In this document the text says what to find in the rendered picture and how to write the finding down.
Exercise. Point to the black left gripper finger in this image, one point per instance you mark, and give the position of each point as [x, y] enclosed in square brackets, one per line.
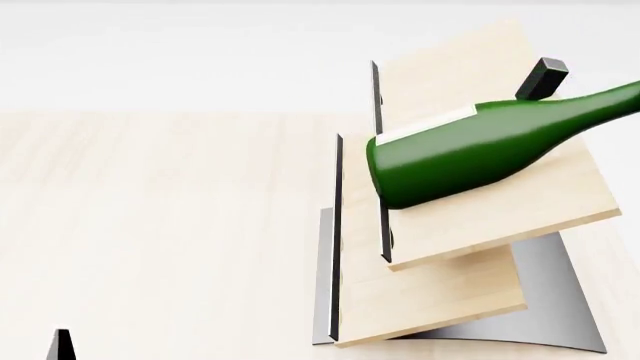
[61, 347]

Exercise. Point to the wooden wine rack, grey base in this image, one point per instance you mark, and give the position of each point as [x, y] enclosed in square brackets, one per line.
[450, 292]

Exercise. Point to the green glass wine bottle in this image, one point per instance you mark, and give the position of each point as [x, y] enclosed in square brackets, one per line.
[450, 165]

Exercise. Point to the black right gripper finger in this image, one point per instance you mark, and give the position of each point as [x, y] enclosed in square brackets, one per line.
[542, 78]

